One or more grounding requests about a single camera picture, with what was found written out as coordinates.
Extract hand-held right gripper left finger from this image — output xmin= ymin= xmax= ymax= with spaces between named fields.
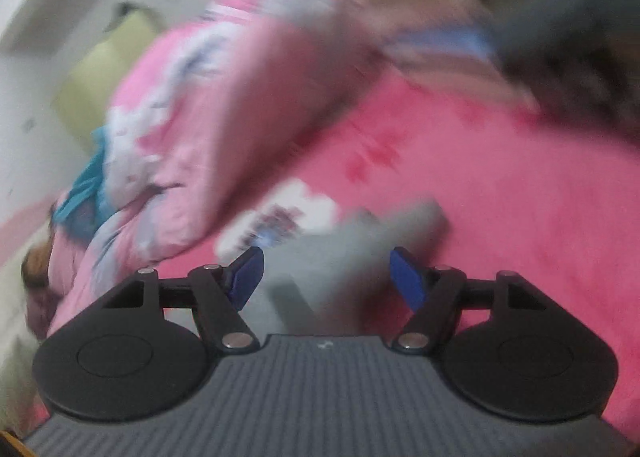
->
xmin=102 ymin=246 xmax=265 ymax=354

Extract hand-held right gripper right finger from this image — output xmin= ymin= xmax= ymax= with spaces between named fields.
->
xmin=389 ymin=246 xmax=548 ymax=355

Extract grey drawstring pants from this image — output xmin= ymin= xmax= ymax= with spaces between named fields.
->
xmin=245 ymin=197 xmax=451 ymax=338

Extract stack of folded clothes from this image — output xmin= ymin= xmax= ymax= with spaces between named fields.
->
xmin=350 ymin=0 xmax=640 ymax=138

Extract pink floral blanket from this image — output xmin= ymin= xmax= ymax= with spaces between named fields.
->
xmin=155 ymin=72 xmax=640 ymax=438

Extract pink patterned quilt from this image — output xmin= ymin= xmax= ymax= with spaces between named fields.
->
xmin=47 ymin=0 xmax=396 ymax=333

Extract white dotted cloth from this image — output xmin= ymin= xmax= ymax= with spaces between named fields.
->
xmin=102 ymin=102 xmax=171 ymax=208

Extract teal patterned cloth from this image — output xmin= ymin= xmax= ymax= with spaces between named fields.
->
xmin=52 ymin=127 xmax=116 ymax=238

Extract purple fuzzy cloth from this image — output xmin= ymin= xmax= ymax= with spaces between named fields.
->
xmin=25 ymin=287 xmax=63 ymax=340

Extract brown and black plush toy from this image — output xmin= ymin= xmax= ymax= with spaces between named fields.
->
xmin=20 ymin=232 xmax=56 ymax=293

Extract pale yellow wardrobe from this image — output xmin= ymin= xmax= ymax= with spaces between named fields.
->
xmin=52 ymin=12 xmax=166 ymax=152

